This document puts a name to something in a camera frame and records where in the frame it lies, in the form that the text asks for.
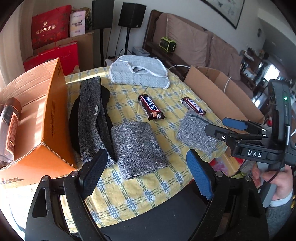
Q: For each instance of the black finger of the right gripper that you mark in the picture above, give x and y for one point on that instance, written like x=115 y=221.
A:
x=224 y=133

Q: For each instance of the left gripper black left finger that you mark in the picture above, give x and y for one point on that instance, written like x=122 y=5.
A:
x=91 y=172

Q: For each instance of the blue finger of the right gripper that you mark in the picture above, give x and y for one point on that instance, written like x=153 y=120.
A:
x=248 y=126

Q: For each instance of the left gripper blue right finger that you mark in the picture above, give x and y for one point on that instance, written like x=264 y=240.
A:
x=201 y=172

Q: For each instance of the small grey knit cloth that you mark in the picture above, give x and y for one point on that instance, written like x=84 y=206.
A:
x=192 y=132

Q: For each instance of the Snickers bar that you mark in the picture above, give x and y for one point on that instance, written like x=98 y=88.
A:
x=150 y=108
x=191 y=105

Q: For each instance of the black garment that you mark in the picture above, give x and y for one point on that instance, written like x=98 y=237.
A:
x=73 y=120

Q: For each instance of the grey mesh vest white trim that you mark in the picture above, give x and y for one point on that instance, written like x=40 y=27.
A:
x=140 y=71

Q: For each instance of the grey sweater right forearm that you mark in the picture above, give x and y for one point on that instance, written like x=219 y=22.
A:
x=277 y=214

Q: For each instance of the person's right hand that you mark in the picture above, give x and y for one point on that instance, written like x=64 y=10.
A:
x=283 y=181

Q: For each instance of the brown cardboard box right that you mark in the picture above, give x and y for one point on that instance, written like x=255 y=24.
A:
x=222 y=95

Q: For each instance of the yellow blue plaid tablecloth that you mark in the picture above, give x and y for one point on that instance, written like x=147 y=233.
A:
x=114 y=199

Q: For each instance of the orange cardboard box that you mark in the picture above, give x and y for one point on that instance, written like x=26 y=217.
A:
x=42 y=144

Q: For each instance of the clear bottle copper cap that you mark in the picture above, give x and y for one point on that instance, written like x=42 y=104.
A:
x=10 y=116

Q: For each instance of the brown sofa with cushions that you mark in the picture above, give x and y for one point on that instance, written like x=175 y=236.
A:
x=196 y=46

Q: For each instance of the green black radio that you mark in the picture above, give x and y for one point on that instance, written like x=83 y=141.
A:
x=168 y=44

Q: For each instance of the framed ink painting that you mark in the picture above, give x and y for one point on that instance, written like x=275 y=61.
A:
x=230 y=10

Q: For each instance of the red Ferrero Collection box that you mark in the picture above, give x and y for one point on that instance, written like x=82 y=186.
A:
x=67 y=54

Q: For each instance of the large brown carton behind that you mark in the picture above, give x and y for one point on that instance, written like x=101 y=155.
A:
x=85 y=49

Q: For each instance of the right black speaker on stand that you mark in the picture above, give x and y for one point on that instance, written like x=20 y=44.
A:
x=131 y=16

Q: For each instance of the black speaker on stand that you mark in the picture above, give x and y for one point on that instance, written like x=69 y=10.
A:
x=131 y=16
x=102 y=18

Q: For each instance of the red gift bag Chinese text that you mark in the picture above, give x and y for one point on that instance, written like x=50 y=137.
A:
x=50 y=26

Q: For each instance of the white pink paper bag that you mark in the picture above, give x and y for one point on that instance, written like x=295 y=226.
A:
x=77 y=23

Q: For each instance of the left black speaker on stand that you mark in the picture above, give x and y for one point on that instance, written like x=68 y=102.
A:
x=102 y=18

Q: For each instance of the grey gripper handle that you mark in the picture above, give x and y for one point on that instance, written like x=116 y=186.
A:
x=267 y=189

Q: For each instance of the black camera unit green LED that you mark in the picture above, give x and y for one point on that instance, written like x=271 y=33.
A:
x=279 y=101

